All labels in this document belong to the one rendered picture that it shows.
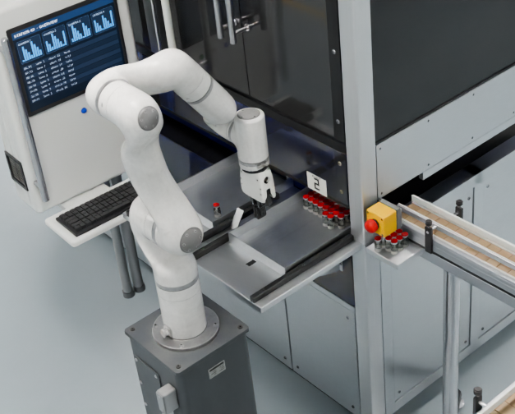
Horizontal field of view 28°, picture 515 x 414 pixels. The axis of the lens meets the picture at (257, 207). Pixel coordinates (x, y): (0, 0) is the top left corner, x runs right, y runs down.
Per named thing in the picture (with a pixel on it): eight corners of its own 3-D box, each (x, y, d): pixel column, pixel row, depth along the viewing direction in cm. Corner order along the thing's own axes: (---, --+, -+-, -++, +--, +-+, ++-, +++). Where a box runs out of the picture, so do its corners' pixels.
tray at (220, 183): (243, 158, 357) (242, 149, 355) (293, 185, 340) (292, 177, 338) (164, 200, 340) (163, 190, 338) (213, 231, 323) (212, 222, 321)
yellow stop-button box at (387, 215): (383, 218, 307) (383, 198, 303) (401, 227, 302) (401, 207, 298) (365, 229, 303) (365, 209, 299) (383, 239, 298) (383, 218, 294)
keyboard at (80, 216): (152, 172, 369) (151, 167, 367) (174, 187, 359) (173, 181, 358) (55, 220, 350) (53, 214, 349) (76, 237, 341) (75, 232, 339)
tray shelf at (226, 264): (234, 157, 361) (234, 153, 360) (379, 237, 315) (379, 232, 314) (122, 217, 338) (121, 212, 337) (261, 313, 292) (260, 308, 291)
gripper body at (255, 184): (276, 163, 280) (280, 196, 287) (252, 149, 287) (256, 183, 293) (255, 174, 277) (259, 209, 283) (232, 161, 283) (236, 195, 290)
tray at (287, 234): (309, 194, 335) (308, 185, 333) (367, 225, 318) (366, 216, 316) (229, 241, 318) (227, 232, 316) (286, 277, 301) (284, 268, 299)
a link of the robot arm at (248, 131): (229, 154, 282) (251, 167, 276) (224, 112, 274) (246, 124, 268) (253, 142, 286) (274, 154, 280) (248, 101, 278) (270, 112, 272)
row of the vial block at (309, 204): (306, 204, 330) (305, 193, 327) (347, 227, 318) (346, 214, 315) (301, 208, 329) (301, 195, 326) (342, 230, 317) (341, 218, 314)
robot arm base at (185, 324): (179, 361, 279) (169, 310, 268) (139, 329, 291) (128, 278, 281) (233, 327, 288) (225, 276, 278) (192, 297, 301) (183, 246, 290)
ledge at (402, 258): (397, 232, 317) (397, 227, 316) (429, 248, 308) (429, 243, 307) (365, 252, 310) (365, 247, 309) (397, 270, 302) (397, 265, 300)
